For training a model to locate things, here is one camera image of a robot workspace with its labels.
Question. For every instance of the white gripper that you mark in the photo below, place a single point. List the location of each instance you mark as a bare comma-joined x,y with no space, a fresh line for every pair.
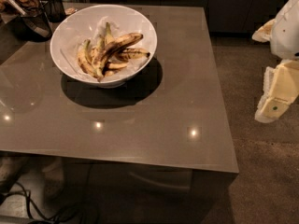
286,32

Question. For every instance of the white ceramic bowl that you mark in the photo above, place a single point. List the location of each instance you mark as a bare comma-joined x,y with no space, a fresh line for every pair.
85,20

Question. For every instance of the green tipped banana behind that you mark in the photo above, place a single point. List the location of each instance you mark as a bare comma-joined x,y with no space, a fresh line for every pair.
108,35

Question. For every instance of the black mesh pen cup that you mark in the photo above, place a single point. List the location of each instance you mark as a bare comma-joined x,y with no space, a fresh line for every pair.
54,10

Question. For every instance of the long spotted banana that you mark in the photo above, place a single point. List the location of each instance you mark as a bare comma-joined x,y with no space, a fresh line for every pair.
121,42

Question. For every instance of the black mesh basket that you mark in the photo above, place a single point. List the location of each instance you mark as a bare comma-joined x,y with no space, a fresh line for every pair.
33,26

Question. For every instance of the yellow banana in middle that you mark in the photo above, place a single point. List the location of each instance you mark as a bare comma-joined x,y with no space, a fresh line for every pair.
113,68

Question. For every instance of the yellow green banana left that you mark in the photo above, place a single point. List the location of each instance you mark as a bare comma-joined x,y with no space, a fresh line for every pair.
85,57

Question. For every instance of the dark spotted banana right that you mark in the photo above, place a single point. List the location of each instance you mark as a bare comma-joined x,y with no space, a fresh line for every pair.
132,53

